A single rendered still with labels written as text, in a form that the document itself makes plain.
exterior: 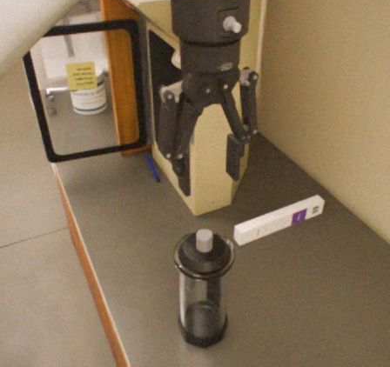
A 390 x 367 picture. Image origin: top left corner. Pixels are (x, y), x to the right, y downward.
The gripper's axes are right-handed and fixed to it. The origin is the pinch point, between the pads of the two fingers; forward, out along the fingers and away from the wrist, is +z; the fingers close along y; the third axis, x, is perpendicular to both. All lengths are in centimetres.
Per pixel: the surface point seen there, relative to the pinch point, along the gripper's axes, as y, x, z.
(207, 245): -0.8, -1.3, 14.9
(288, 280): 22.2, 2.2, 40.8
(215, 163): 18.2, 31.3, 25.0
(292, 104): 56, 50, 26
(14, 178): -39, 211, 134
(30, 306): -45, 100, 134
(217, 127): 18.4, 31.3, 14.3
